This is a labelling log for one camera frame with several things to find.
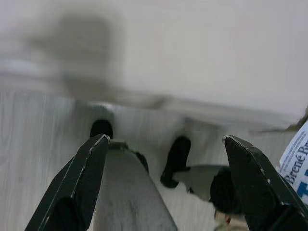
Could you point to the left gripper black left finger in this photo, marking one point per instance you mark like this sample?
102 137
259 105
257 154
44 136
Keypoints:
77 183

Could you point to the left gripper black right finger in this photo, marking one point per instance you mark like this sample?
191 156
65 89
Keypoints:
255 183

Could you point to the white book with blue letters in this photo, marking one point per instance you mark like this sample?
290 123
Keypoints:
298 158

